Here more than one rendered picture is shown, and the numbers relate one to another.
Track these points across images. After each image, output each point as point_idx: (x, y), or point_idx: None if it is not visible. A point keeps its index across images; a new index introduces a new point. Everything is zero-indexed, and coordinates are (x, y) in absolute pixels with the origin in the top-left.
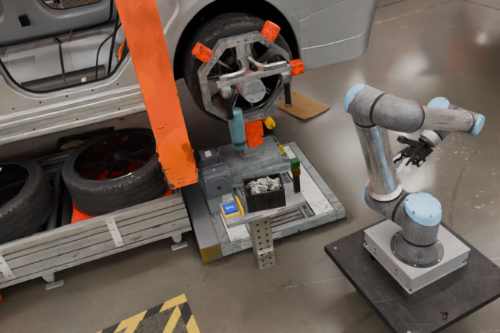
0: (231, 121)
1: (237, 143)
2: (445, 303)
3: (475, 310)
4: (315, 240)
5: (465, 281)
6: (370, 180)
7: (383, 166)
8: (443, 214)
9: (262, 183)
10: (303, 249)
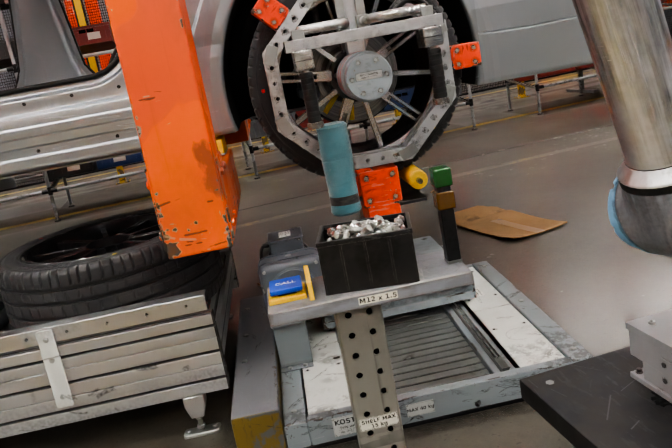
0: (314, 126)
1: (339, 199)
2: None
3: None
4: (519, 425)
5: None
6: (618, 134)
7: (645, 48)
8: None
9: (361, 224)
10: (487, 442)
